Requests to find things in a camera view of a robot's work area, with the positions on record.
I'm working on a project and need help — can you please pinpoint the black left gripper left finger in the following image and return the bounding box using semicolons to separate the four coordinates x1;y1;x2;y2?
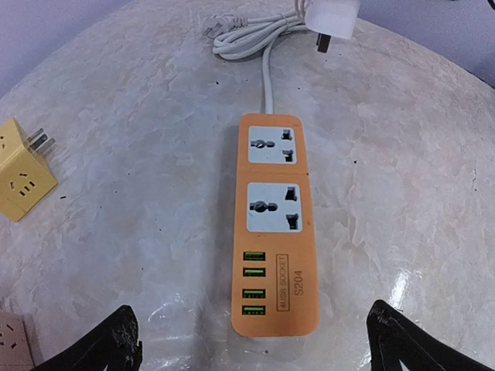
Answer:
34;305;142;371

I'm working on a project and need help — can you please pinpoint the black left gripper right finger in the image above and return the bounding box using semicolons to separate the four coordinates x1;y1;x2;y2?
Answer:
367;300;489;371

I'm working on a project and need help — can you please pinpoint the orange power strip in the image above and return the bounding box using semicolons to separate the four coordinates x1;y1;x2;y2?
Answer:
231;114;319;338

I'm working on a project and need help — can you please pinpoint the white usb charger plug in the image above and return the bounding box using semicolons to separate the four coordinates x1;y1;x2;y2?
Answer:
304;0;360;53

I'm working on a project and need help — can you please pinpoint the beige cube socket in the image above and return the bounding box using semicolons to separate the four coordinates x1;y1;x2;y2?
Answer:
0;311;34;370

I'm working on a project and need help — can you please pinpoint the yellow cube socket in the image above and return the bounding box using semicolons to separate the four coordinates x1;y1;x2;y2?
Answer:
1;117;58;222

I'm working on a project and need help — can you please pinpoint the orange strip white cable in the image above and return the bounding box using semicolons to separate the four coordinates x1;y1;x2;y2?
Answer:
203;0;314;115

